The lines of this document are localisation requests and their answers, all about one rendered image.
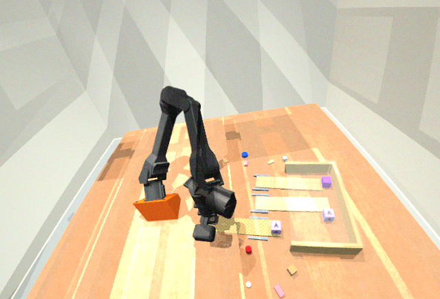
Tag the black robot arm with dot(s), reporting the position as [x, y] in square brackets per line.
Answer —
[203, 163]

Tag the small yellow cube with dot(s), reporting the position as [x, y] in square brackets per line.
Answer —
[292, 269]

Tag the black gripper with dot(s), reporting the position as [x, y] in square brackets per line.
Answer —
[205, 231]

